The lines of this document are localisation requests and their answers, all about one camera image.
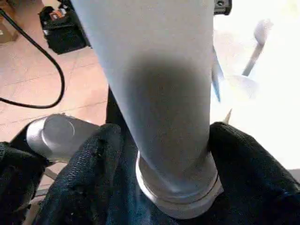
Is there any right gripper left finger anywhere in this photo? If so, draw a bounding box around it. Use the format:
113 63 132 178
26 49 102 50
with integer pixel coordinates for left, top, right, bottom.
35 122 142 225

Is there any white plastic table leg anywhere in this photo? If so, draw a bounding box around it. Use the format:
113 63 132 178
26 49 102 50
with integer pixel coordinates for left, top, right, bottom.
69 0 224 220

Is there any black box orange label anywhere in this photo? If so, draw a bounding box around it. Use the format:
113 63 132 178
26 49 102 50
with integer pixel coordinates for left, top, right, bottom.
38 0 92 55

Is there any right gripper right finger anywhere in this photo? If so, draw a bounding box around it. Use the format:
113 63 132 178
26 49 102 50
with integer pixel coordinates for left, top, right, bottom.
205 120 300 225

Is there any black floor cable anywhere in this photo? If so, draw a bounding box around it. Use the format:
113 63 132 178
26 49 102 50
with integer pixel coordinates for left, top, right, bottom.
0 8 66 110

